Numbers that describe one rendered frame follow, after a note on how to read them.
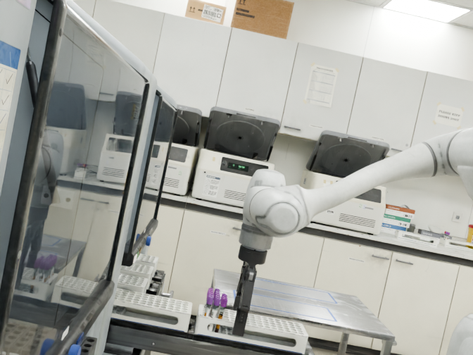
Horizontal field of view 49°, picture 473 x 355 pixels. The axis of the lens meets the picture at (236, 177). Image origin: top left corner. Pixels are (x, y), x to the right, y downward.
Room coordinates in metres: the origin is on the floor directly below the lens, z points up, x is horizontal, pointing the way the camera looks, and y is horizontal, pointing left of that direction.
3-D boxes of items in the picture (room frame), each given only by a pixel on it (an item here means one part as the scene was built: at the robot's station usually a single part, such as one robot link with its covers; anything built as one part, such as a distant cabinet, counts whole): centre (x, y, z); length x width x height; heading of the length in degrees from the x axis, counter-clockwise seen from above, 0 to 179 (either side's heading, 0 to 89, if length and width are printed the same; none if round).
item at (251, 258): (1.38, -0.08, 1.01); 0.08 x 0.07 x 0.09; 4
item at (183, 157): (3.95, 0.61, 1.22); 0.62 x 0.56 x 0.64; 2
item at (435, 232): (4.18, -1.66, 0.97); 0.24 x 0.12 x 0.13; 82
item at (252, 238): (1.38, -0.09, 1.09); 0.09 x 0.09 x 0.06
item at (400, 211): (4.22, -1.35, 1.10); 0.24 x 0.13 x 0.10; 92
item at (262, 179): (1.37, -0.09, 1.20); 0.13 x 0.11 x 0.16; 9
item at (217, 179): (3.98, 0.03, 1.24); 0.62 x 0.56 x 0.69; 4
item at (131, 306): (1.37, 0.19, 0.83); 0.30 x 0.10 x 0.06; 93
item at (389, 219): (4.22, -1.32, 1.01); 0.23 x 0.12 x 0.08; 93
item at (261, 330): (1.39, -0.12, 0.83); 0.30 x 0.10 x 0.06; 94
